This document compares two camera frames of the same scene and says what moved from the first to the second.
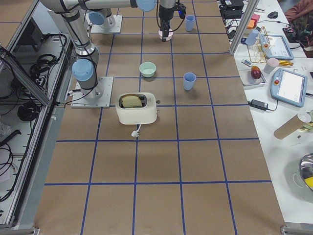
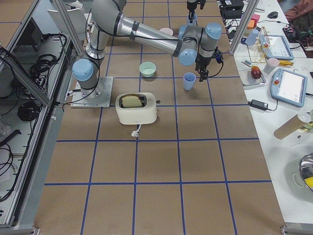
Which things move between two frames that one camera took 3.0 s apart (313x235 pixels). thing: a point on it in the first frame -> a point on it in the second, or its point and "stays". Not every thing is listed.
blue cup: [190, 22] stays
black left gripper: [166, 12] -> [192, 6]
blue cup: [189, 79] stays
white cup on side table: [271, 64] stays
